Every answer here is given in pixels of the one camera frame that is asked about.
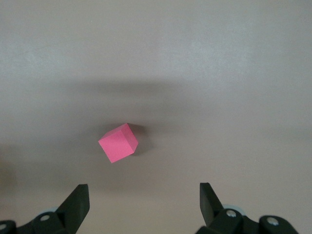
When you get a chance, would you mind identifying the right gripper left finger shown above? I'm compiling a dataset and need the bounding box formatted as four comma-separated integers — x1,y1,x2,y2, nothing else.
31,184,90,234

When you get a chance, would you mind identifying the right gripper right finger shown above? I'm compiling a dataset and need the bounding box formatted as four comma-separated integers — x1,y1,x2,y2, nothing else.
196,182,244,234

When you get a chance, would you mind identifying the red foam block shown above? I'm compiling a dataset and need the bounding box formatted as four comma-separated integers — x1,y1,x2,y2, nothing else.
97,122,139,163

